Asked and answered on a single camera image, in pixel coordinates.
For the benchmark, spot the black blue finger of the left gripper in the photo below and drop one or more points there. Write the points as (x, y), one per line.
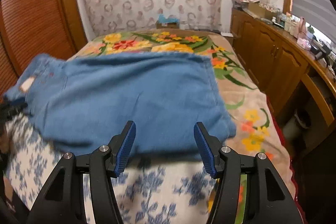
(9, 110)

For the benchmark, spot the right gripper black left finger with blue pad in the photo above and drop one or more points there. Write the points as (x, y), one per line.
(61, 199)

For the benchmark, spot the wooden sideboard cabinet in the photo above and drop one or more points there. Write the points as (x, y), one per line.
(299, 89)

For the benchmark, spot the blue denim pants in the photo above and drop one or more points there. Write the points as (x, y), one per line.
(79, 105)

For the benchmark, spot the brown louvered wardrobe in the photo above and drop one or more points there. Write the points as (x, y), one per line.
(31, 27)

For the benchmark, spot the beige floral blanket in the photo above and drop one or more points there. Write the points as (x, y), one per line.
(256, 130)

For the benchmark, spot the blue tissue box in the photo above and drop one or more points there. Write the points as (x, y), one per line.
(170, 22)

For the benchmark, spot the pink bottle on cabinet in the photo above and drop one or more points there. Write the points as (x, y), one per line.
(301, 28)

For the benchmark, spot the white blue floral sheet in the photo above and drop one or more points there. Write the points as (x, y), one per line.
(148, 191)

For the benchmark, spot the grey window blind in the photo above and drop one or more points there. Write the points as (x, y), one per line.
(320, 14)

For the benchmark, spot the cardboard box on cabinet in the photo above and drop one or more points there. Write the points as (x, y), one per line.
(262, 10)

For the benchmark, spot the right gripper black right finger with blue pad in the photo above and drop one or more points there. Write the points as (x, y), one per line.
(267, 199)

